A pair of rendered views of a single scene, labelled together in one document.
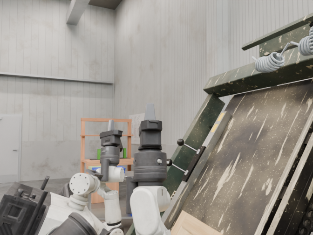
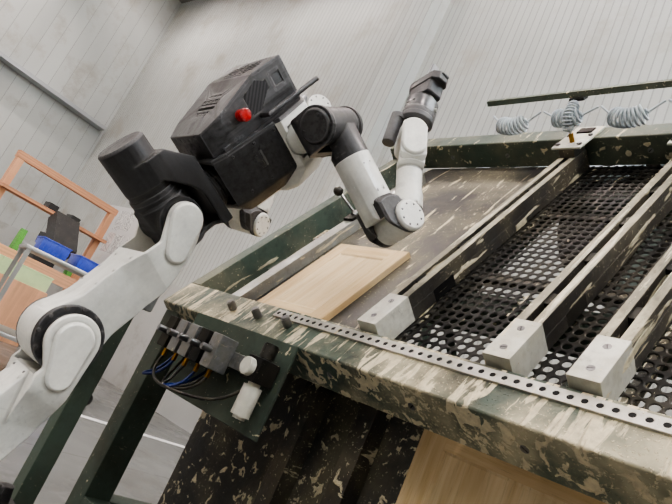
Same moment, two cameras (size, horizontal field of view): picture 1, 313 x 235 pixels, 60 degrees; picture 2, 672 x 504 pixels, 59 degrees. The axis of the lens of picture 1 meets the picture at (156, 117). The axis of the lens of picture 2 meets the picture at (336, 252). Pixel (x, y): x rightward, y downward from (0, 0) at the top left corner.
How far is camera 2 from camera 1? 1.19 m
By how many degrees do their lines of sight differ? 22
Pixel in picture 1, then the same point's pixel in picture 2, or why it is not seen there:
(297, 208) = (507, 228)
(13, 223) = (271, 87)
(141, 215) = (412, 136)
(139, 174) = (417, 109)
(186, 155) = (341, 210)
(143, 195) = (419, 123)
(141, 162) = (421, 101)
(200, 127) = not seen: hidden behind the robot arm
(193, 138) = not seen: hidden behind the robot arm
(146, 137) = (433, 85)
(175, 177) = (318, 228)
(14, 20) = not seen: outside the picture
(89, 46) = (96, 35)
